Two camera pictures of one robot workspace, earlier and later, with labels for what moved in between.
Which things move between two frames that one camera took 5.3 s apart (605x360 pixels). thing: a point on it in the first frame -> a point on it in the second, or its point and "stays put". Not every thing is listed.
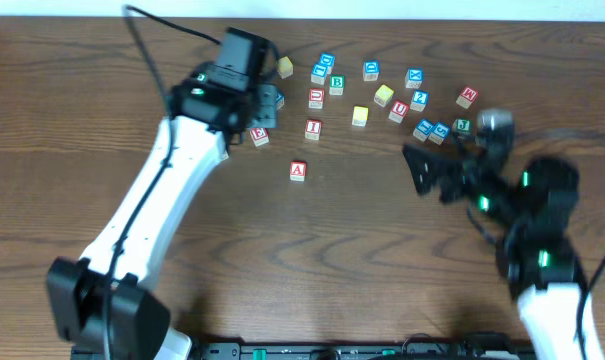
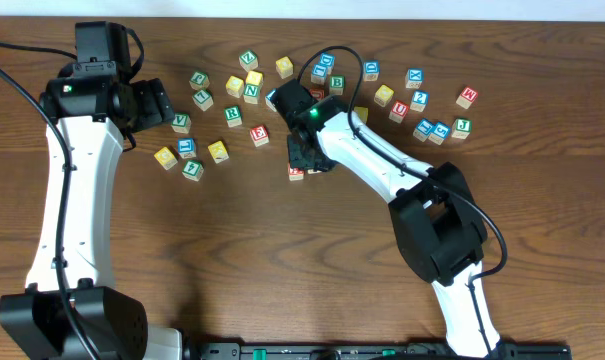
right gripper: [461, 172] -> [297, 159]
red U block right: [399, 111] stays put
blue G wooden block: [439, 133] stays put
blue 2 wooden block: [419, 100] stays put
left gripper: [269, 117] -> [157, 106]
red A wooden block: [297, 170] stays put
